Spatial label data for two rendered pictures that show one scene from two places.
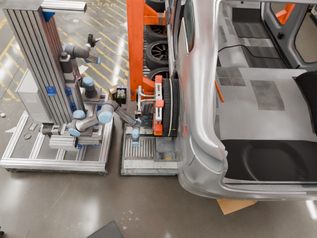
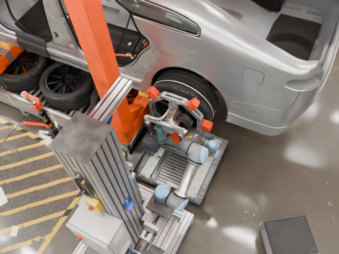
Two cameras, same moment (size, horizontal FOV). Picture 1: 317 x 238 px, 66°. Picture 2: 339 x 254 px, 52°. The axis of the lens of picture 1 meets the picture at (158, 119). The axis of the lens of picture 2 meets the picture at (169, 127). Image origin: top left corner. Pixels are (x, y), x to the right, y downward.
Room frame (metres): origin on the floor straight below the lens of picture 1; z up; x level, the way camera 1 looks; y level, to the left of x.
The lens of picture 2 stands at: (0.78, 1.59, 3.53)
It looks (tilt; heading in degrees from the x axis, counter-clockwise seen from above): 56 degrees down; 307
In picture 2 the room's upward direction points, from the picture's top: 6 degrees counter-clockwise
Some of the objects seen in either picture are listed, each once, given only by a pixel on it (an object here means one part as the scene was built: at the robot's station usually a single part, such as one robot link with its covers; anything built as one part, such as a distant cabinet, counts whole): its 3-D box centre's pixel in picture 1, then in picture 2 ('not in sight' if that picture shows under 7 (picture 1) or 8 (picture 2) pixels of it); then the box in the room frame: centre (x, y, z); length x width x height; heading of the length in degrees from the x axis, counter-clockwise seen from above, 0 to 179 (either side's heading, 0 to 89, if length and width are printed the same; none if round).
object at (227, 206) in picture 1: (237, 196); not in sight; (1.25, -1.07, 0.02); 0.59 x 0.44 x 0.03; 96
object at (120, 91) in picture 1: (120, 95); not in sight; (2.33, 0.54, 0.51); 0.20 x 0.14 x 0.13; 4
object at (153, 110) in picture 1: (151, 106); (172, 120); (1.87, 0.10, 0.85); 0.21 x 0.14 x 0.14; 96
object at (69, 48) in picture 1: (74, 66); not in sight; (2.05, 0.96, 1.19); 0.15 x 0.12 x 0.55; 79
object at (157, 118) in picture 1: (157, 107); (175, 115); (1.88, 0.03, 0.85); 0.54 x 0.07 x 0.54; 6
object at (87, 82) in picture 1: (88, 83); not in sight; (2.02, 0.84, 0.98); 0.13 x 0.12 x 0.14; 79
